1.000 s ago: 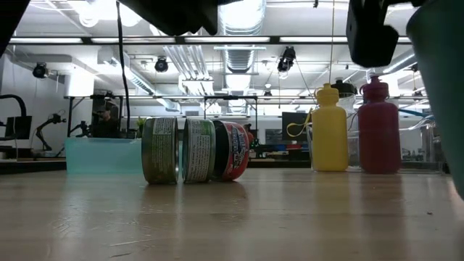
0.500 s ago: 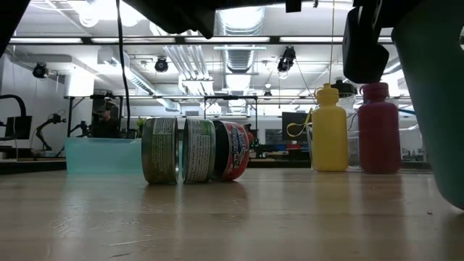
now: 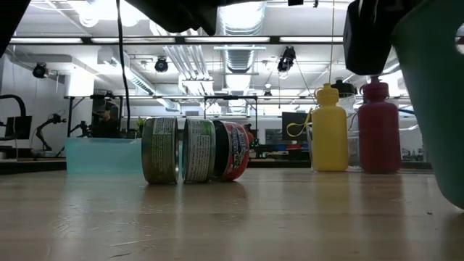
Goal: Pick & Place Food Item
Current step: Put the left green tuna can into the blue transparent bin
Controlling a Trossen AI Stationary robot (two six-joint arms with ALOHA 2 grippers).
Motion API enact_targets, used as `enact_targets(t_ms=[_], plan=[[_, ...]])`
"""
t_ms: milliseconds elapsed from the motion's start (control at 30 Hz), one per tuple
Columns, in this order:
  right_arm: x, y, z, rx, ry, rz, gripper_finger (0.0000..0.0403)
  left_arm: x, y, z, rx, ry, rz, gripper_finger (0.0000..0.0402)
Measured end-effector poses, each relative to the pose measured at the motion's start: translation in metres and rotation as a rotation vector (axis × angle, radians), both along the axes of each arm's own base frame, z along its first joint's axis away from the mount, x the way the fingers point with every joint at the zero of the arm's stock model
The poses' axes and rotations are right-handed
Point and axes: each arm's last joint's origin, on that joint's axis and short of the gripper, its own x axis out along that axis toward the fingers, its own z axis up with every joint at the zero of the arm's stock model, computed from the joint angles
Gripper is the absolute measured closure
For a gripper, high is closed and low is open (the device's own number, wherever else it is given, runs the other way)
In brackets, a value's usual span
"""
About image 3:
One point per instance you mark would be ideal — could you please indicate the red labelled tin can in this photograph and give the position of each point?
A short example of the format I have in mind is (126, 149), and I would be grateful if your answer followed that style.
(235, 150)

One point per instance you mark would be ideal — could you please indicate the teal plastic tray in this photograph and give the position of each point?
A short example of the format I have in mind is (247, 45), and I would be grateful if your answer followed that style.
(435, 108)

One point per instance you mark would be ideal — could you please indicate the translucent green plastic bin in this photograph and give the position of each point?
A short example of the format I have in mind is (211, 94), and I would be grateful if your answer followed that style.
(103, 156)

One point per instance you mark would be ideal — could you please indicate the clear plastic bin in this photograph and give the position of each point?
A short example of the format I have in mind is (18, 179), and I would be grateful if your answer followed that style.
(353, 152)

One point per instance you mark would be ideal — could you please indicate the silver tin can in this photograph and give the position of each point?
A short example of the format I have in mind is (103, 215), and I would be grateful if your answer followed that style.
(159, 150)
(198, 150)

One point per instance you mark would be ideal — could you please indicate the purple plastic bottle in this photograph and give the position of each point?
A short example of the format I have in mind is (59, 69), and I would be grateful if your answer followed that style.
(378, 141)

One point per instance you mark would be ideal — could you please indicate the black monitor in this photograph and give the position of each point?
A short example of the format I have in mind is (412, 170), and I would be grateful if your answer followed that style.
(18, 127)
(294, 125)

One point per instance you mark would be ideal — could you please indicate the person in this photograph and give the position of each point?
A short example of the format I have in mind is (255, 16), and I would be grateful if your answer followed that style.
(106, 125)
(249, 132)

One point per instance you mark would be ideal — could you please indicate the yellow plastic bottle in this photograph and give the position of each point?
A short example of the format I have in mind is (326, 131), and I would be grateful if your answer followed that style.
(330, 141)

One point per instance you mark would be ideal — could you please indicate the clear bottle black cap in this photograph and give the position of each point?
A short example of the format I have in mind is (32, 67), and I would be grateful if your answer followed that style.
(344, 88)

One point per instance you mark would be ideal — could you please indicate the black background robot arm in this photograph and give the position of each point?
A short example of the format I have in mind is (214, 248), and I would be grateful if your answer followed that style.
(81, 127)
(45, 125)

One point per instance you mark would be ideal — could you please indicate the silver ventilation duct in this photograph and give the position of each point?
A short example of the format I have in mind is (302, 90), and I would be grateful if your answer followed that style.
(241, 21)

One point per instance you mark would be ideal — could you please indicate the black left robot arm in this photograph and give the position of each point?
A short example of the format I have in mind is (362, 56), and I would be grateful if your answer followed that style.
(181, 14)

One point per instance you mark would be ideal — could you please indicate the black hanging spotlight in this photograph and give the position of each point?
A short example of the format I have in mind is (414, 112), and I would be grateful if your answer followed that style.
(287, 58)

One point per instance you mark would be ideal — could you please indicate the black ceiling spotlight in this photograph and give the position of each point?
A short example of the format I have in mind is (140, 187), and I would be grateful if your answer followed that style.
(40, 70)
(161, 65)

